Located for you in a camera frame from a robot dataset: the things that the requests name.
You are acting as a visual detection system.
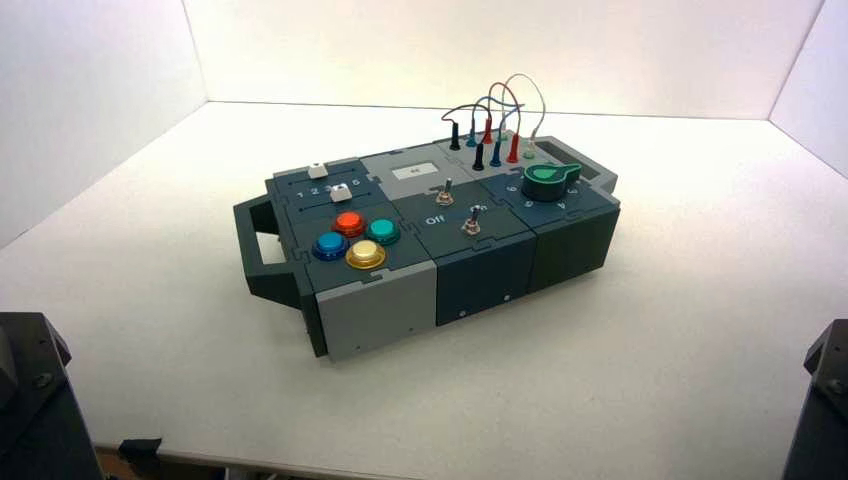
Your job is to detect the yellow round push button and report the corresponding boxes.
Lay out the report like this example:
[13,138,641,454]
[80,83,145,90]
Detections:
[345,240,388,272]

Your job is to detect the dark grey control panel box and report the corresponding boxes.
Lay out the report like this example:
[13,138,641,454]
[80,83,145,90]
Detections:
[233,135,622,363]

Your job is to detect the teal round push button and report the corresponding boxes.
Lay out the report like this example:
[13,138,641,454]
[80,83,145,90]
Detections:
[366,219,401,247]

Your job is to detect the red jumper cable with plugs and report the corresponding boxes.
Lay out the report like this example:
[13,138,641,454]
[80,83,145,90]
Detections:
[481,82,523,165]

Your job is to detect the orange round push button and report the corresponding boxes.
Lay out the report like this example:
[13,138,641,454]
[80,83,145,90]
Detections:
[331,211,367,239]

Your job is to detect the blue round push button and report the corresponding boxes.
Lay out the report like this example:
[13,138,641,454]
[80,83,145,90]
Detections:
[311,231,350,262]

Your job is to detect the green rotary selector knob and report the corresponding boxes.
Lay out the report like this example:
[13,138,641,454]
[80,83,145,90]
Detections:
[521,162,583,203]

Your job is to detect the blue jumper cable with plugs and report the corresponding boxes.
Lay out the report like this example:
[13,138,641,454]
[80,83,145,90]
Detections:
[465,95,526,168]

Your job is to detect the white jumper cable with plugs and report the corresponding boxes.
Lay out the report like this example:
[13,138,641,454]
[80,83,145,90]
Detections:
[498,72,547,151]

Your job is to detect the black jumper cable with plugs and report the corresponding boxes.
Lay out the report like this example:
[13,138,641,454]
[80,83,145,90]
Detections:
[441,103,495,172]

